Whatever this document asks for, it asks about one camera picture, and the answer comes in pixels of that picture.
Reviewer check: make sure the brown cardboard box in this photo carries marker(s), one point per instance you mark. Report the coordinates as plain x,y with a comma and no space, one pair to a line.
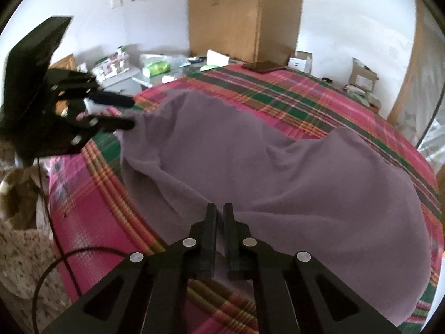
362,76

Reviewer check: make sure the cluttered side table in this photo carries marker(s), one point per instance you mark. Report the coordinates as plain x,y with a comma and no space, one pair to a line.
116,74

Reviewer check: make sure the white cardboard box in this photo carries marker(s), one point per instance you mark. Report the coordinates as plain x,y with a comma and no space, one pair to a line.
301,61

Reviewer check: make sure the plastic door curtain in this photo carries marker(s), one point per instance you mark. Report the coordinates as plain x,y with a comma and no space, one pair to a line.
421,117

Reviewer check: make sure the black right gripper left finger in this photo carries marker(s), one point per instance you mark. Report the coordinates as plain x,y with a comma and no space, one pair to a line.
145,294

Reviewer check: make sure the wooden wardrobe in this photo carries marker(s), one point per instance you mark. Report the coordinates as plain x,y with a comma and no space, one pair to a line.
246,30

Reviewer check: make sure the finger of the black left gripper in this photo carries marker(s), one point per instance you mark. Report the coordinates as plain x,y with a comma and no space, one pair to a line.
109,124
113,99

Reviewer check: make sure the green tissue pack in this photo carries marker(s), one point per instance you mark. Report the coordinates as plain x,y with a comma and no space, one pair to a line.
155,68

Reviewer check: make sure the purple fleece garment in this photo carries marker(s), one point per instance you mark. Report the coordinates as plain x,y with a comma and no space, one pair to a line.
334,197

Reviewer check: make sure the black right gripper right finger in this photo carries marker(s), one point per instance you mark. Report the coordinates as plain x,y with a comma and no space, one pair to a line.
295,293

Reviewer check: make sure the dark smartphone on bed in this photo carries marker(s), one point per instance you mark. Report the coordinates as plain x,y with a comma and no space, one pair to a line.
262,67

